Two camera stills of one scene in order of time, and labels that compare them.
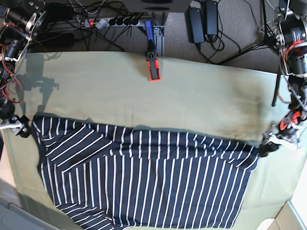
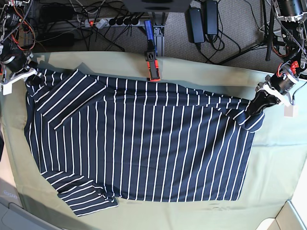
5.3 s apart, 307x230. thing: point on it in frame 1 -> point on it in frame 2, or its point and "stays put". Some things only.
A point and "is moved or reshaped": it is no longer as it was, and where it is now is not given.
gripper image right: (289, 133) -> (261, 96)
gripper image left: (14, 123) -> (27, 72)
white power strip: (105, 22) stays put
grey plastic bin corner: (14, 217) stays put
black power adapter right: (211, 17) stays put
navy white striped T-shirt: (109, 176) is moved or reshaped
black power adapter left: (194, 25) stays put
